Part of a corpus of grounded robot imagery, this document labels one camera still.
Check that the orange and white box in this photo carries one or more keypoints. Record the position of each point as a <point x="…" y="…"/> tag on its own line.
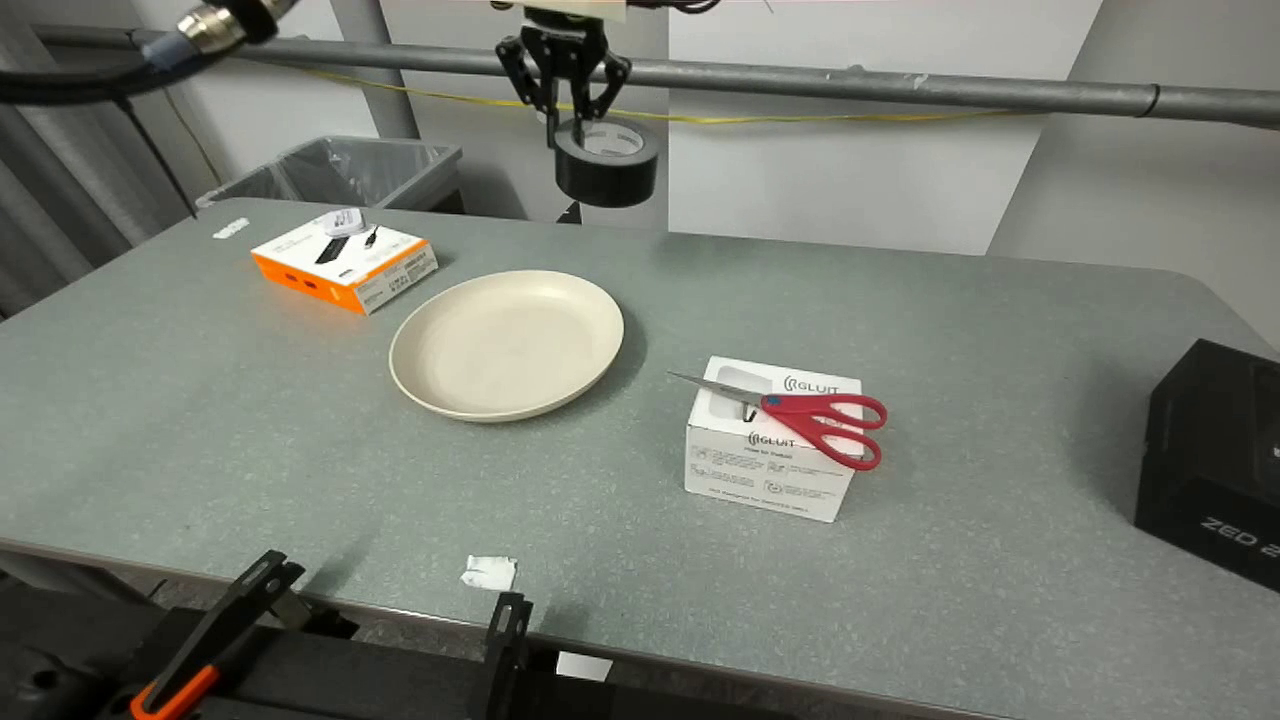
<point x="347" y="257"/>

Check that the cream round plate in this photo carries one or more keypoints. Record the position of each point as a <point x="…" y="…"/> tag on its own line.
<point x="505" y="346"/>

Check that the grey metal pipe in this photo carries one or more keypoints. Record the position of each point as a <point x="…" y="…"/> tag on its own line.
<point x="1008" y="92"/>

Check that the white cardboard box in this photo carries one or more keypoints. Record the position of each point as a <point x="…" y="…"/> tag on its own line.
<point x="745" y="458"/>

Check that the black camera box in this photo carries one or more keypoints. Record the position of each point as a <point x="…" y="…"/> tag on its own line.
<point x="1211" y="473"/>

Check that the grey plastic bin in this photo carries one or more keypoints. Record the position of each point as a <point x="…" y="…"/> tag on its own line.
<point x="356" y="175"/>

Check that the white tape label near edge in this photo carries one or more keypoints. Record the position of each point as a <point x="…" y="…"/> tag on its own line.
<point x="494" y="573"/>

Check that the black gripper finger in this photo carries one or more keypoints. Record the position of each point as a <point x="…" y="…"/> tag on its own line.
<point x="592" y="105"/>
<point x="535" y="85"/>

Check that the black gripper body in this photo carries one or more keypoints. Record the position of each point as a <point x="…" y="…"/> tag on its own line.
<point x="560" y="46"/>

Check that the red handled scissors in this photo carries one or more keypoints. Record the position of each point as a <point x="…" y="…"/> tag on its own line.
<point x="838" y="427"/>

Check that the white tape label far corner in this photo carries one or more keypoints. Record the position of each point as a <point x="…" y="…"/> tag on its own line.
<point x="229" y="230"/>

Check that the black perforated mounting board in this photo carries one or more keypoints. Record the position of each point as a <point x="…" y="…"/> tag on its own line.
<point x="86" y="647"/>

